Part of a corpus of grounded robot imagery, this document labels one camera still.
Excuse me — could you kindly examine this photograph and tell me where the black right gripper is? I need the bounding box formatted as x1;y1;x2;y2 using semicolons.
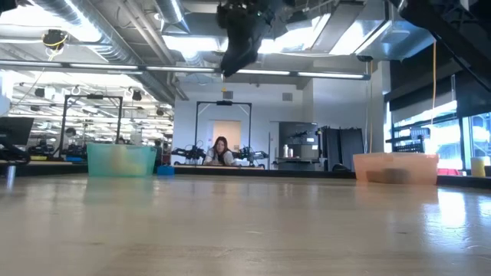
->
217;0;277;77

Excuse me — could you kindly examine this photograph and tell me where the teal translucent plastic bin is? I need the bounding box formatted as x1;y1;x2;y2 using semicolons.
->
86;143;158;178

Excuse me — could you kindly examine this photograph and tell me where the orange translucent plastic bin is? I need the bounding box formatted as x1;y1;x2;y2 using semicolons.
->
352;152;440;186

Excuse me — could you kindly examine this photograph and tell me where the pale pink door panel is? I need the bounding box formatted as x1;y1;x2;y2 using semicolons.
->
212;120;242;149

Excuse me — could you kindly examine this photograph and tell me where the dark shelf cabinet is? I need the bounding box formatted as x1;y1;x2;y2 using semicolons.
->
278;121;320;172

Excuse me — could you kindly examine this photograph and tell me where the distant wooden table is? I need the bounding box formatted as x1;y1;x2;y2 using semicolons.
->
173;163;266;171

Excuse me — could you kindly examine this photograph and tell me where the dark curtain partition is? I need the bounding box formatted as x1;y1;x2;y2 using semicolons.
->
320;126;365;173

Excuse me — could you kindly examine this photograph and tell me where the black shelf rack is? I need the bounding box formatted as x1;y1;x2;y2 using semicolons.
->
385;126;430;154

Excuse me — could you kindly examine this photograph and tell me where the black computer monitor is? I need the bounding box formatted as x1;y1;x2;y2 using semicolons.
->
0;116;35;146

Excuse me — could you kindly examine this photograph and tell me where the yellow cup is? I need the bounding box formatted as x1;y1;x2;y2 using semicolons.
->
470;156;491;179

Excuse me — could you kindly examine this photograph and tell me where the silver ventilation duct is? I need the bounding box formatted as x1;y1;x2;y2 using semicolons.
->
153;0;192;34

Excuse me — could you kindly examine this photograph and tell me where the black aluminium table frame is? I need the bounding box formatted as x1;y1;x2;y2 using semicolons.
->
0;160;491;189

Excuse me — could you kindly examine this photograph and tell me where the black ceiling cable reel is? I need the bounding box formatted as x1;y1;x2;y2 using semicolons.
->
41;28;69;51

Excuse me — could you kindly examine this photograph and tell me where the grey metal post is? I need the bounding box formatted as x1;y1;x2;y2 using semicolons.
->
6;164;18;189

